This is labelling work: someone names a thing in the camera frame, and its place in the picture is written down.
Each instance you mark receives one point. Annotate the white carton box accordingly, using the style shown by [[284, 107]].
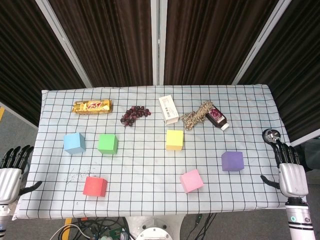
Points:
[[169, 110]]

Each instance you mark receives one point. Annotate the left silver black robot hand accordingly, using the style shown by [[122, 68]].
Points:
[[10, 182]]

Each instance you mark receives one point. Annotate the dark red grape bunch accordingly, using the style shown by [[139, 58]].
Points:
[[133, 115]]

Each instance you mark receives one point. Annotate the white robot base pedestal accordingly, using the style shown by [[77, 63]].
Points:
[[155, 225]]

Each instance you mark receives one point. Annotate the dark juice bottle white cap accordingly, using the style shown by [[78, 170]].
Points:
[[217, 118]]

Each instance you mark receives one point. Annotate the dark brown ribbed panel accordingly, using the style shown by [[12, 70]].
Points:
[[107, 37], [300, 62], [212, 37], [25, 50]]

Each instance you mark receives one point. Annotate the green foam cube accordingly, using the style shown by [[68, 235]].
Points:
[[107, 144]]

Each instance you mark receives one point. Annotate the gold snack package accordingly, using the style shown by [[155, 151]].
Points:
[[92, 107]]

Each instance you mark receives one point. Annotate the yellow foam cube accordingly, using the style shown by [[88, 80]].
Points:
[[174, 140]]

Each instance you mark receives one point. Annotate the light blue foam cube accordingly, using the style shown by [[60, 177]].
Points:
[[73, 143]]

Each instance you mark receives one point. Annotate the white partition frame post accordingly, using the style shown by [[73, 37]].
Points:
[[65, 42], [158, 37], [260, 42]]

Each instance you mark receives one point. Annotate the red foam cube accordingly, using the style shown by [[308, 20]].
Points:
[[94, 187]]

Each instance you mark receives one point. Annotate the green circuit board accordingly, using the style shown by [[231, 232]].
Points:
[[116, 232]]

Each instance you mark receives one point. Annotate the purple foam cube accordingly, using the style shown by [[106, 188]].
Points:
[[232, 162]]

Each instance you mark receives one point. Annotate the pink foam cube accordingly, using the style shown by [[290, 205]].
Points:
[[191, 181]]

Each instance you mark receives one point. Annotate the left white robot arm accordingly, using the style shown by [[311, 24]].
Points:
[[5, 217]]

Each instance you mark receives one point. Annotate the white black checkered tablecloth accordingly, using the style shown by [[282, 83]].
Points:
[[150, 170]]

